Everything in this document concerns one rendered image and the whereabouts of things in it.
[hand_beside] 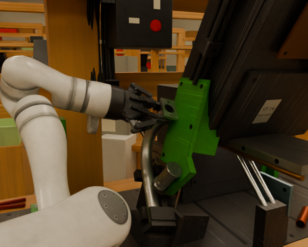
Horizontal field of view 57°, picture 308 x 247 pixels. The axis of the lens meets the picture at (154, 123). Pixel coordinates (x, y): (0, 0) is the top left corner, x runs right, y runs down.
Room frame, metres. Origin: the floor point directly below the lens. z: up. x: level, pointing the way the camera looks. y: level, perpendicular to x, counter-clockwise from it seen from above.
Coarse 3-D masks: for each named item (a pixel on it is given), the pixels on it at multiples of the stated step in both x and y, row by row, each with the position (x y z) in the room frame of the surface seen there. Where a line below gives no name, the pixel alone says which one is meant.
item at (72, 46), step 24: (48, 0) 0.83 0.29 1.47; (72, 0) 0.86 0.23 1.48; (48, 24) 0.83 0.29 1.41; (72, 24) 0.86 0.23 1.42; (96, 24) 0.88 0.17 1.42; (48, 48) 0.86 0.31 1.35; (72, 48) 0.85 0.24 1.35; (96, 48) 0.88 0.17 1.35; (72, 72) 0.85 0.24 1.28; (96, 72) 0.88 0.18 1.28; (72, 120) 0.85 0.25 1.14; (72, 144) 0.85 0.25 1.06; (96, 144) 0.88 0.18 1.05; (72, 168) 0.85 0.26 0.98; (96, 168) 0.88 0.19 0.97; (72, 192) 0.84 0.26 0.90
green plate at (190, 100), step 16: (192, 80) 0.65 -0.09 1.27; (208, 80) 0.60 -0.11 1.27; (176, 96) 0.69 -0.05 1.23; (192, 96) 0.63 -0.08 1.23; (192, 112) 0.61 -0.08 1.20; (176, 128) 0.65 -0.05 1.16; (192, 128) 0.59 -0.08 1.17; (208, 128) 0.62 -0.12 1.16; (176, 144) 0.63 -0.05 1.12; (192, 144) 0.59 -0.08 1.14; (208, 144) 0.62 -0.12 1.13; (176, 160) 0.61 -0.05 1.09
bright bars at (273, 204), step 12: (240, 156) 0.64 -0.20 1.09; (252, 168) 0.63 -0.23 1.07; (252, 180) 0.60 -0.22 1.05; (264, 192) 0.59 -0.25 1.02; (264, 204) 0.56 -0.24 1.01; (276, 204) 0.57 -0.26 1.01; (264, 216) 0.54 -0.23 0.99; (276, 216) 0.55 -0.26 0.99; (264, 228) 0.54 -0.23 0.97; (276, 228) 0.55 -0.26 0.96; (264, 240) 0.54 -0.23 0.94; (276, 240) 0.55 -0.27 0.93
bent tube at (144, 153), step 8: (160, 104) 0.67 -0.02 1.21; (168, 104) 0.68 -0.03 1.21; (160, 112) 0.67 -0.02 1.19; (168, 112) 0.65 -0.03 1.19; (176, 112) 0.66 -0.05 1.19; (176, 120) 0.65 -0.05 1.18; (152, 128) 0.70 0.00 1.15; (144, 136) 0.71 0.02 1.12; (152, 136) 0.70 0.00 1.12; (144, 144) 0.71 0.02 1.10; (152, 144) 0.71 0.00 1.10; (144, 152) 0.70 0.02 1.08; (144, 160) 0.69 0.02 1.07; (144, 168) 0.67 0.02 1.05; (152, 168) 0.68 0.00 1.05; (144, 176) 0.65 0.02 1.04; (152, 176) 0.65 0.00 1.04; (144, 184) 0.64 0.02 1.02; (152, 192) 0.62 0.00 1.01; (152, 200) 0.60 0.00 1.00
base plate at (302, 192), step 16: (288, 176) 0.98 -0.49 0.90; (128, 192) 0.85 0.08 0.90; (240, 192) 0.85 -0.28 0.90; (304, 192) 0.85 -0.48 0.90; (176, 208) 0.75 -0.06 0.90; (192, 208) 0.75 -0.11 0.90; (208, 208) 0.75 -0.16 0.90; (224, 208) 0.75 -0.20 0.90; (240, 208) 0.75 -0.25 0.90; (208, 224) 0.66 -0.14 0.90; (224, 224) 0.66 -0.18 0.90; (240, 224) 0.66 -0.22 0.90; (288, 224) 0.66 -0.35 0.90; (128, 240) 0.60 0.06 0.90; (208, 240) 0.60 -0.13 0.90; (224, 240) 0.60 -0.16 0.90; (240, 240) 0.60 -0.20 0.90; (288, 240) 0.60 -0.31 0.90
